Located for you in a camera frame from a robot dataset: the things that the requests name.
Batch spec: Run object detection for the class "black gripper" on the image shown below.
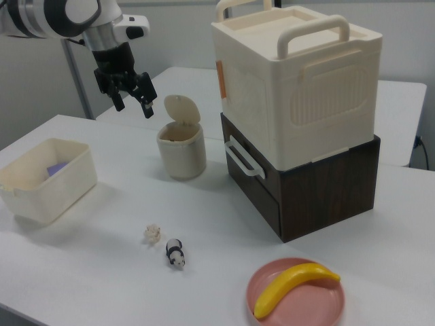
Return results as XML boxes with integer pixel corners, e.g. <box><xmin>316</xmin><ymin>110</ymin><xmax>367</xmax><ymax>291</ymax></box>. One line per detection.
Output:
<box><xmin>90</xmin><ymin>42</ymin><xmax>158</xmax><ymax>120</ymax></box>

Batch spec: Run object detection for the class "small cream toy piece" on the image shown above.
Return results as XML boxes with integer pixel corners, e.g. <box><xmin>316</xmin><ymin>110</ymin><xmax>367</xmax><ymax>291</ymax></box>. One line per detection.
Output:
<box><xmin>143</xmin><ymin>223</ymin><xmax>162</xmax><ymax>246</ymax></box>

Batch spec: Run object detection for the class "beige trash can with lid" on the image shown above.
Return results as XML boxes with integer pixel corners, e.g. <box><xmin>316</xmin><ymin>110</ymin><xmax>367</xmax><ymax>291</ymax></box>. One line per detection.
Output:
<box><xmin>156</xmin><ymin>94</ymin><xmax>207</xmax><ymax>181</ymax></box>

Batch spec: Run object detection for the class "purple foam cube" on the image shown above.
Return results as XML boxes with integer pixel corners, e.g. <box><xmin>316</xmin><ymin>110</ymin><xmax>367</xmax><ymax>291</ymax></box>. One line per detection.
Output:
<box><xmin>46</xmin><ymin>162</ymin><xmax>72</xmax><ymax>178</ymax></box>

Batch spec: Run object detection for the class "cream open plastic bin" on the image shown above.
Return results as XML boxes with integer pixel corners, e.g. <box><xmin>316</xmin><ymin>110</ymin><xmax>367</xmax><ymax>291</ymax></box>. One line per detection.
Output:
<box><xmin>0</xmin><ymin>138</ymin><xmax>99</xmax><ymax>225</ymax></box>

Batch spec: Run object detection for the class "small panda toy figure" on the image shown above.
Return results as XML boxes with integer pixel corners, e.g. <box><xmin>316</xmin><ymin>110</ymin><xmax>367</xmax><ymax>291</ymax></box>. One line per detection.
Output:
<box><xmin>165</xmin><ymin>238</ymin><xmax>186</xmax><ymax>271</ymax></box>

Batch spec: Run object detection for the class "dark wood drawer box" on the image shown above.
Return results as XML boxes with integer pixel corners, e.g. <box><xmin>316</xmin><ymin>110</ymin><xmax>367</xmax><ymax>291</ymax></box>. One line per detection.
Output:
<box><xmin>220</xmin><ymin>112</ymin><xmax>381</xmax><ymax>244</ymax></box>

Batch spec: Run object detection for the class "yellow toy banana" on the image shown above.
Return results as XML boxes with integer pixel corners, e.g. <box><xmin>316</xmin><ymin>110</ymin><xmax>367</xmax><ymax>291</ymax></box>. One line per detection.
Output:
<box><xmin>254</xmin><ymin>262</ymin><xmax>341</xmax><ymax>319</ymax></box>

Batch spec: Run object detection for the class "pink round plate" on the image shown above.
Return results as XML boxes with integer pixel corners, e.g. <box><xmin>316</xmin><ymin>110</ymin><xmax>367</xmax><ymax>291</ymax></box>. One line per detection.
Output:
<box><xmin>246</xmin><ymin>257</ymin><xmax>346</xmax><ymax>326</ymax></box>

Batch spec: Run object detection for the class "grey partition post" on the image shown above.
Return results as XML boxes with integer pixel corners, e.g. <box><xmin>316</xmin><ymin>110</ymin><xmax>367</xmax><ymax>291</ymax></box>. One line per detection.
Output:
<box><xmin>60</xmin><ymin>39</ymin><xmax>94</xmax><ymax>120</ymax></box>

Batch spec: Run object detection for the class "white drawer handle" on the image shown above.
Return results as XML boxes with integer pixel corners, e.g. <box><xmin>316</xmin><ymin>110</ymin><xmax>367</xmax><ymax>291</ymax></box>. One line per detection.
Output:
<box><xmin>224</xmin><ymin>134</ymin><xmax>266</xmax><ymax>178</ymax></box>

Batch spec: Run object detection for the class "cream plastic cabinet with handles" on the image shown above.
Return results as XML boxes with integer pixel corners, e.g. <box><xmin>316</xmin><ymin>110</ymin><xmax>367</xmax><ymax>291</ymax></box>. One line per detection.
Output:
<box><xmin>210</xmin><ymin>0</ymin><xmax>383</xmax><ymax>170</ymax></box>

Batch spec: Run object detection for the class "black wall cable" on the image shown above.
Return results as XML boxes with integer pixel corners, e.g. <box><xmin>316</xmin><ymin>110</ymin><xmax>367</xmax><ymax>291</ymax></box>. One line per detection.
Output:
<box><xmin>413</xmin><ymin>135</ymin><xmax>430</xmax><ymax>170</ymax></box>

